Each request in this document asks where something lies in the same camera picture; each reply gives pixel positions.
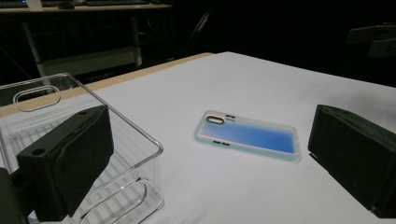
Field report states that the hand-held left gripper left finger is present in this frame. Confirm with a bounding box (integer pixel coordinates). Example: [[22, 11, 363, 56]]
[[16, 105, 115, 223]]

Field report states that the black keyboard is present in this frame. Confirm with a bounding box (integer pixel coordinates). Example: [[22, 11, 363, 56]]
[[83, 0, 151, 7]]

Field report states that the clear plastic storage bin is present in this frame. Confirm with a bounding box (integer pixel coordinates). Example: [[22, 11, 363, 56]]
[[0, 72, 165, 224]]

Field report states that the blue translucent phone case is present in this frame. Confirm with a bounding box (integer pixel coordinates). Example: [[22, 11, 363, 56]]
[[194, 109, 302, 162]]

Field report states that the desk with white legs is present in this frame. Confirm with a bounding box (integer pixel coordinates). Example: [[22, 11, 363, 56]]
[[0, 0, 174, 78]]

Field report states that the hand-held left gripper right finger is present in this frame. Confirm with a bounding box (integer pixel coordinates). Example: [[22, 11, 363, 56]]
[[307, 104, 396, 219]]

